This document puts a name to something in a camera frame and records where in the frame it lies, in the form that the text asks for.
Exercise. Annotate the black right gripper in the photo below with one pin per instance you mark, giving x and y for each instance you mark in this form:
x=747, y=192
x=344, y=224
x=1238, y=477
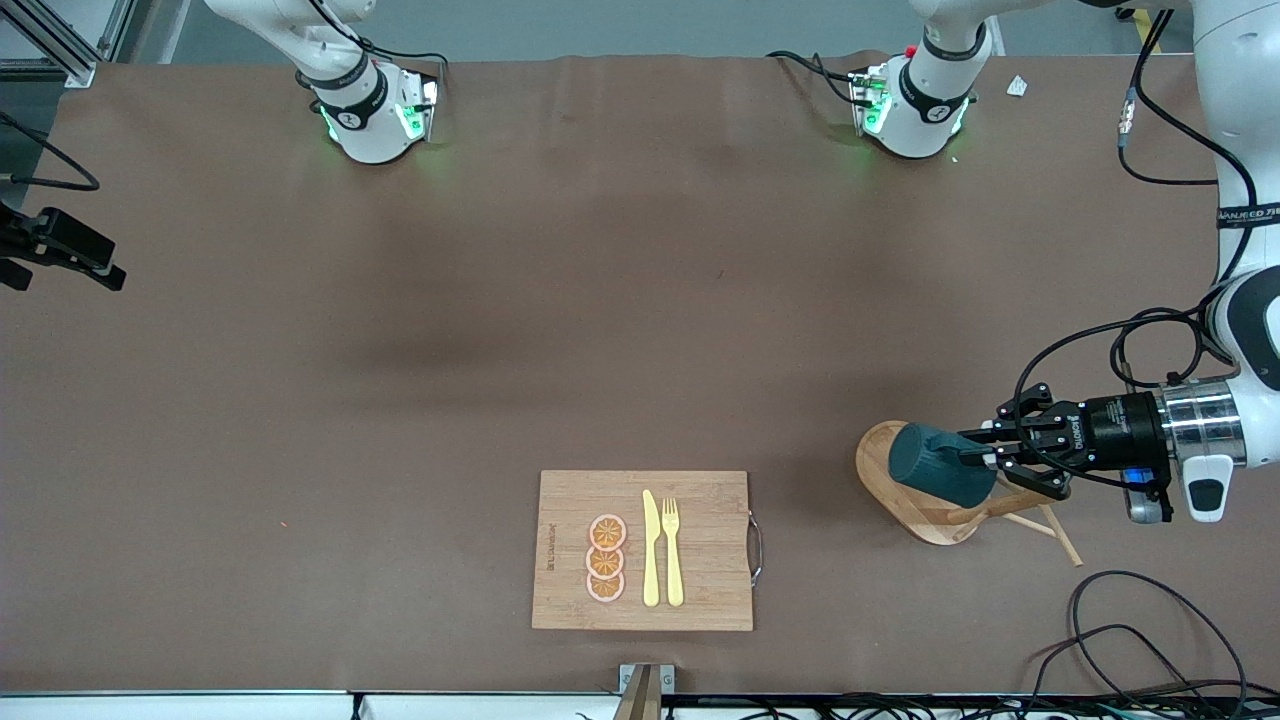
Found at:
x=62, y=243

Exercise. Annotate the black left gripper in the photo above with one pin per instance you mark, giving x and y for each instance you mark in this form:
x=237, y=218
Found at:
x=1112, y=429

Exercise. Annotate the teal cup yellow inside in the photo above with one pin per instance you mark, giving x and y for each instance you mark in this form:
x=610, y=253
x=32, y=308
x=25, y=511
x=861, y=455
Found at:
x=935, y=465

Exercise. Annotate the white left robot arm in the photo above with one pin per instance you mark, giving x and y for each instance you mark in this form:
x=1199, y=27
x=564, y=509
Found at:
x=920, y=110

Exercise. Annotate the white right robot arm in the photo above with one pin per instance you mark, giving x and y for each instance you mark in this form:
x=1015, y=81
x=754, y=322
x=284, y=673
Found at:
x=365, y=110

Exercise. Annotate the wooden mug rack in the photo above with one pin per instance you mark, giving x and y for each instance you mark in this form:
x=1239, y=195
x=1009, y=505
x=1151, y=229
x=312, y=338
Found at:
x=885, y=470

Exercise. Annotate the white paper scrap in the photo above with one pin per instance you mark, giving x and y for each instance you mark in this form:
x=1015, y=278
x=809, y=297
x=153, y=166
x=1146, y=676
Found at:
x=1018, y=86

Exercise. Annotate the wooden cutting board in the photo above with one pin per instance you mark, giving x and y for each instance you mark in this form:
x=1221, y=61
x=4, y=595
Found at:
x=700, y=580

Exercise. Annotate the yellow plastic fork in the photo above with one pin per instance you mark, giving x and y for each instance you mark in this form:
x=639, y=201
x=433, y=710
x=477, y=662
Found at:
x=673, y=570

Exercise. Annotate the yellow plastic knife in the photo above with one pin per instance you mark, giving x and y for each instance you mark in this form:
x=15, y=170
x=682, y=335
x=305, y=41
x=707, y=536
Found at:
x=651, y=560

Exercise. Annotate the orange slice toy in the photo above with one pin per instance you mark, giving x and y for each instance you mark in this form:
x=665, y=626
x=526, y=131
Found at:
x=605, y=588
x=605, y=563
x=607, y=532

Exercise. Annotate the aluminium frame corner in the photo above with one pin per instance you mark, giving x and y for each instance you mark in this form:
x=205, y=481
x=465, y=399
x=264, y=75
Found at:
x=60, y=50

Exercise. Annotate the aluminium camera mount beam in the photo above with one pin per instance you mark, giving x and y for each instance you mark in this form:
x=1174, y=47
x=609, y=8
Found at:
x=645, y=695

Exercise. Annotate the aluminium table edge rail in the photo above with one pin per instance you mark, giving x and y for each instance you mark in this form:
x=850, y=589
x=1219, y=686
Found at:
x=200, y=705

